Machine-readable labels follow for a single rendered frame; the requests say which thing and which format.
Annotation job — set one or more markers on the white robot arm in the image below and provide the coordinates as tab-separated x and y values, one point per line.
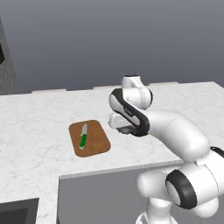
178	134

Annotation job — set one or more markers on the dark sink basin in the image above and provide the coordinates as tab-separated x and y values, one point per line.
17	211

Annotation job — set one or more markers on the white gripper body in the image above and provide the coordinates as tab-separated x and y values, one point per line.
115	120

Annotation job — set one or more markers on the brown wooden cutting board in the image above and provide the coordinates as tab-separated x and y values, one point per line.
92	139

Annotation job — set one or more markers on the grey tall appliance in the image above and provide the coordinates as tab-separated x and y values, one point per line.
6	75

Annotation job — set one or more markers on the white stool seat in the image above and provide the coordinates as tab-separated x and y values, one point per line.
107	87
163	83
49	91

